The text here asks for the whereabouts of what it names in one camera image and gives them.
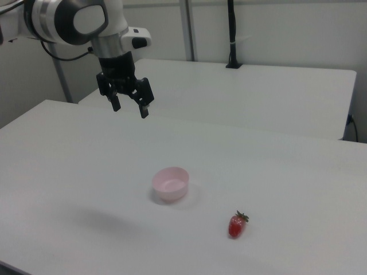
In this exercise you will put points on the white table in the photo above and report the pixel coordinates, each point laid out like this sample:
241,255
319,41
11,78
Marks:
229,94

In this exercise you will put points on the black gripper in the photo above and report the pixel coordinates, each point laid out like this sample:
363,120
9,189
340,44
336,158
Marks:
117,71

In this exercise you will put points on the grey wall frame post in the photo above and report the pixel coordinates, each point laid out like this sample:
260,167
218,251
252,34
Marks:
189,28
63,83

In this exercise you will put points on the red strawberry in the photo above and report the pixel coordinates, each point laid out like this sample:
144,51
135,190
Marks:
235,226

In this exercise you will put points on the pink plastic bowl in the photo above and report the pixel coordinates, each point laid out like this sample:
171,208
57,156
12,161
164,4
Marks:
172,189

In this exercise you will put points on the black camera stand pole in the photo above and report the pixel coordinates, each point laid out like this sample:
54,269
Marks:
232,34

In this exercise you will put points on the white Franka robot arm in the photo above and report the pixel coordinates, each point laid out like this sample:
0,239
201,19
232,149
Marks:
57,17

